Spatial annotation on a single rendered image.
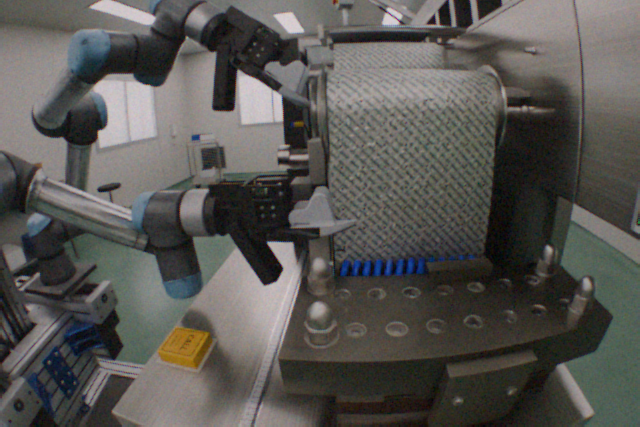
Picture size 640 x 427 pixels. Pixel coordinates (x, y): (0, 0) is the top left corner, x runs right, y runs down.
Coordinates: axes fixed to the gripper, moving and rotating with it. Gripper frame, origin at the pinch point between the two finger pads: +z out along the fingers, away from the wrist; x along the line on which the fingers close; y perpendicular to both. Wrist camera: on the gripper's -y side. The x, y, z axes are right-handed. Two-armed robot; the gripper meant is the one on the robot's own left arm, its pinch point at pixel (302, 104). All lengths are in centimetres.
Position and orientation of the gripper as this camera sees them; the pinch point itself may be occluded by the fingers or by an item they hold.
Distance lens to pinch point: 48.2
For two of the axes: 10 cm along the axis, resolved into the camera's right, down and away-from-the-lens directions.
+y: 5.9, -7.6, -2.7
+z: 8.0, 5.9, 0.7
